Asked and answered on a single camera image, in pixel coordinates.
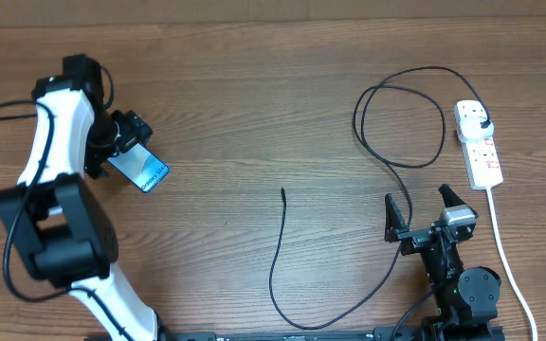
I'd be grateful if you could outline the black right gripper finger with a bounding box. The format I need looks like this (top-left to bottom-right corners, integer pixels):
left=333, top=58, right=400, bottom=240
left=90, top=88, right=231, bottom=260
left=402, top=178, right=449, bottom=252
left=384, top=193, right=409, bottom=242
left=439, top=184, right=464, bottom=208

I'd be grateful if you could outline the Samsung Galaxy smartphone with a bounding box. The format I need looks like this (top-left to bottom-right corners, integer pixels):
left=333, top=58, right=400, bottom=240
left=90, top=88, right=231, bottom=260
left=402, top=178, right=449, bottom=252
left=108, top=143, right=170, bottom=193

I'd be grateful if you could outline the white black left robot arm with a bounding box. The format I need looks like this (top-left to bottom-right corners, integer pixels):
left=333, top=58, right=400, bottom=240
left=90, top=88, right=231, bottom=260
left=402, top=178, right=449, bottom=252
left=0, top=54, right=173, bottom=340

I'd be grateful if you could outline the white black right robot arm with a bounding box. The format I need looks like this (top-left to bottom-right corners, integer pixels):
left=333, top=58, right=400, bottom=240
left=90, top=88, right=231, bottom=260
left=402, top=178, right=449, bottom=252
left=373, top=184, right=504, bottom=340

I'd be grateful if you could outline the white charger plug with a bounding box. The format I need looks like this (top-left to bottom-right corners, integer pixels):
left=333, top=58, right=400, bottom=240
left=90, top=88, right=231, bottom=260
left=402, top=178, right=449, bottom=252
left=457, top=117, right=495, bottom=144

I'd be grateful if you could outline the white power strip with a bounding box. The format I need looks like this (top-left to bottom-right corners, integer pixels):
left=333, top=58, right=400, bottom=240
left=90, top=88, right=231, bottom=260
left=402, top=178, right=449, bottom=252
left=453, top=99, right=503, bottom=190

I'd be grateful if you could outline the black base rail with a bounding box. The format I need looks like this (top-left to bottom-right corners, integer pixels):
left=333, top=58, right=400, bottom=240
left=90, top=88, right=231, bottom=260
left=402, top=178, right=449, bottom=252
left=82, top=325, right=506, bottom=341

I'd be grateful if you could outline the white power strip cord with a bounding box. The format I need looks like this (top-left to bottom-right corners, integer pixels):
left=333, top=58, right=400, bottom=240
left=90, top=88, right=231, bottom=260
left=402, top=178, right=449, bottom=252
left=484, top=187, right=539, bottom=341

